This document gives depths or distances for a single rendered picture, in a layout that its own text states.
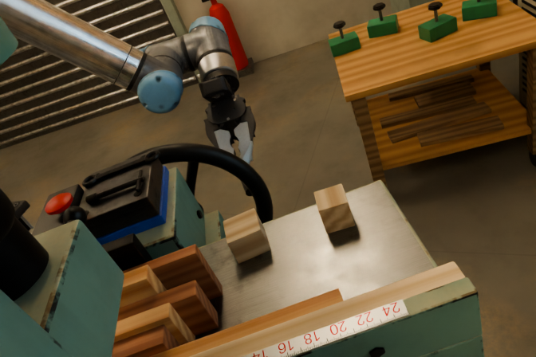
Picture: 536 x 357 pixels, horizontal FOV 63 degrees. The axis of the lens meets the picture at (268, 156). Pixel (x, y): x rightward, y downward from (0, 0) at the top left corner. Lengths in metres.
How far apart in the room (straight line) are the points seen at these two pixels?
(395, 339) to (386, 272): 0.09
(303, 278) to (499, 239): 1.24
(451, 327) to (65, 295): 0.27
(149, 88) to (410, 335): 0.58
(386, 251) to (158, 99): 0.49
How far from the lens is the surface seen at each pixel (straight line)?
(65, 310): 0.32
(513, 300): 1.50
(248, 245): 0.47
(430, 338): 0.37
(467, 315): 0.36
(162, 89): 0.78
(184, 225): 0.52
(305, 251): 0.47
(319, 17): 3.32
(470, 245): 1.63
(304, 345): 0.34
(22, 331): 0.22
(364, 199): 0.50
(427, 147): 1.74
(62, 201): 0.51
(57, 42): 0.80
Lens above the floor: 1.24
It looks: 33 degrees down
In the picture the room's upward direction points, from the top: 23 degrees counter-clockwise
